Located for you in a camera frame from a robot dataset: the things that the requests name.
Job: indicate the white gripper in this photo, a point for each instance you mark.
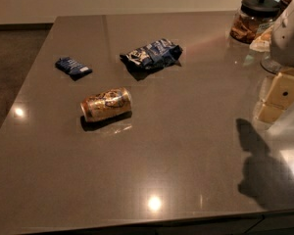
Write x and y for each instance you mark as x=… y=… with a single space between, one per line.
x=290 y=39

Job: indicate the orange soda can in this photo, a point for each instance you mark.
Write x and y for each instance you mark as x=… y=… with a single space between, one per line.
x=108 y=104

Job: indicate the glass jar with black lid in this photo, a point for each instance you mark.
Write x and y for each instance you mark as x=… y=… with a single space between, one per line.
x=252 y=17

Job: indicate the large blue chip bag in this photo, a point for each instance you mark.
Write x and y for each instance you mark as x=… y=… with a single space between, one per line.
x=156 y=55

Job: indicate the small blue snack packet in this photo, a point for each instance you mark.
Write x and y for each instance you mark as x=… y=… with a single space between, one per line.
x=72 y=67

